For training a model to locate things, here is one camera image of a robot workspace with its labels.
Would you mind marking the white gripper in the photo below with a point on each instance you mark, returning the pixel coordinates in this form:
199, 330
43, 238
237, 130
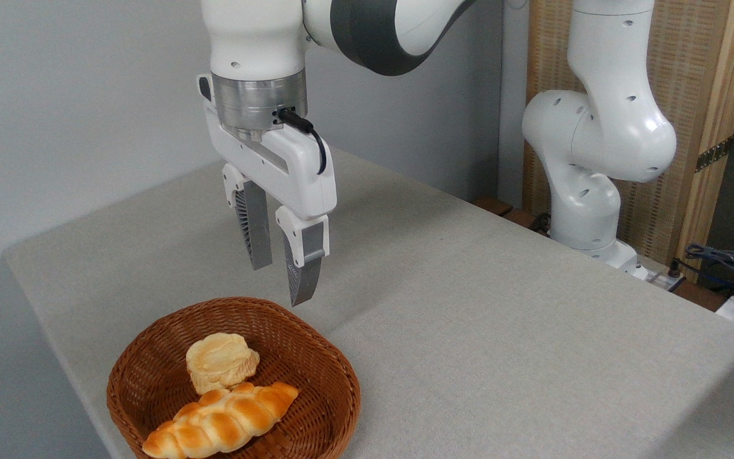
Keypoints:
290, 169

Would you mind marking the round pale bread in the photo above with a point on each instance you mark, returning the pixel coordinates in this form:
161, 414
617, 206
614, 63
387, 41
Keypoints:
220, 360

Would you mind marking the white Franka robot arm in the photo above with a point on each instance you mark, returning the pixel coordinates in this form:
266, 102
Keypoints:
603, 127

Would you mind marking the white robot base connector box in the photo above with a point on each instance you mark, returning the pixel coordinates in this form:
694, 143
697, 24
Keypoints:
657, 275

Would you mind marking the twisted golden bread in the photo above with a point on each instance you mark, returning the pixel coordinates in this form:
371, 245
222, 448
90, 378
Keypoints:
220, 424

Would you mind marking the brown wicker basket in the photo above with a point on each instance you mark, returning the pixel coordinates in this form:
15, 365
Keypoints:
316, 382

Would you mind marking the metal screen hinge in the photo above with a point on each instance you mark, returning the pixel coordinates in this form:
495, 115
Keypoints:
714, 153

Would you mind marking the wooden rattan folding screen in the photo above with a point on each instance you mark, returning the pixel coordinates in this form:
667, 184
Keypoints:
685, 64

